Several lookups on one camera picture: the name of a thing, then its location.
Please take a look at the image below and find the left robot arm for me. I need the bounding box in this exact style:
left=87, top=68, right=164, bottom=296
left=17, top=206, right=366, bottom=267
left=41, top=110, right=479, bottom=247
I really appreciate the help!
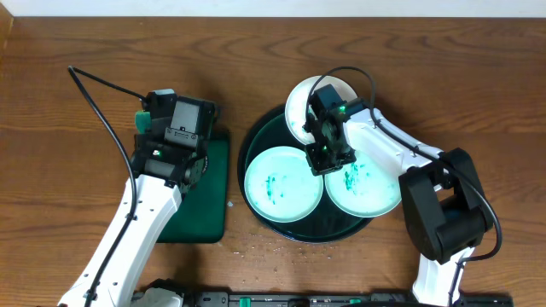
left=58, top=128, right=210, bottom=306

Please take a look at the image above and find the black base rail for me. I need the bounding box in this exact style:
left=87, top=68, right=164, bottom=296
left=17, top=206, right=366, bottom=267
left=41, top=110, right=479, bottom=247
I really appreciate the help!
left=131, top=279, right=514, bottom=307

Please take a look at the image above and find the round black tray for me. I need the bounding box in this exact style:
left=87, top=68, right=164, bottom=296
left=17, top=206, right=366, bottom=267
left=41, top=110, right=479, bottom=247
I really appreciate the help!
left=237, top=106, right=374, bottom=243

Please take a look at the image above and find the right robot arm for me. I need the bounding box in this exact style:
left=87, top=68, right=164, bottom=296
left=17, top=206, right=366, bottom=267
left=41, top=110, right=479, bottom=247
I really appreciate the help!
left=303, top=98, right=502, bottom=306

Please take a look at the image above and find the white plate back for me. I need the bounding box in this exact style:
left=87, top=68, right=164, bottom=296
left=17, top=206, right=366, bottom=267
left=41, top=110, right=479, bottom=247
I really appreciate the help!
left=285, top=76, right=357, bottom=145

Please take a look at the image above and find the white plate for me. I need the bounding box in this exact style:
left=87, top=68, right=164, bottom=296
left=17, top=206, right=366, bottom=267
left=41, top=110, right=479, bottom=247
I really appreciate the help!
left=285, top=76, right=357, bottom=145
left=243, top=146, right=323, bottom=223
left=324, top=151, right=402, bottom=218

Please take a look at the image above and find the green rectangular tray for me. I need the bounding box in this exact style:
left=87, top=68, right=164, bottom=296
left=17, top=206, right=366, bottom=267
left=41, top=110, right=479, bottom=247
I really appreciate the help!
left=157, top=131, right=230, bottom=244

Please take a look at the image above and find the dark green sponge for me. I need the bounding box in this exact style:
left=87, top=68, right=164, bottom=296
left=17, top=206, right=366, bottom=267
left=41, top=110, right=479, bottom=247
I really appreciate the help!
left=134, top=110, right=152, bottom=134

